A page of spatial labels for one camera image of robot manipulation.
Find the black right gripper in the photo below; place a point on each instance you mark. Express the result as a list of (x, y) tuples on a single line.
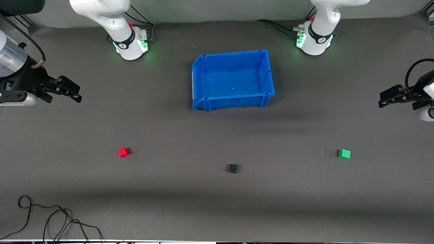
[(31, 78)]

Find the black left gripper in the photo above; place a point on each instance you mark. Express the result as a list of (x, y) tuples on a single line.
[(416, 88)]

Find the small green cube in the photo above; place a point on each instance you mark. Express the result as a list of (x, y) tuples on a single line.
[(344, 154)]

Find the small red cube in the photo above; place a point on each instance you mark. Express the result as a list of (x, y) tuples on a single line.
[(123, 152)]

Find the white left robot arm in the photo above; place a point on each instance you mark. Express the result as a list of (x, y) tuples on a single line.
[(322, 20)]

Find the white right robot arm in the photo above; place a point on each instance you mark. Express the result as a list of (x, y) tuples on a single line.
[(112, 20)]

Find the small black cube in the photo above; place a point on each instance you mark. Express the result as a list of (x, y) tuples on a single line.
[(232, 168)]

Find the blue plastic storage bin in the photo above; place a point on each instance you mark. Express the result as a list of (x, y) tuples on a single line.
[(234, 81)]

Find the dark grey table mat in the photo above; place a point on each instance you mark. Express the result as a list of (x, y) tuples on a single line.
[(217, 210)]

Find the aluminium frame rail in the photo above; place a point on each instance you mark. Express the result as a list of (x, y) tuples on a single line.
[(430, 13), (20, 19)]

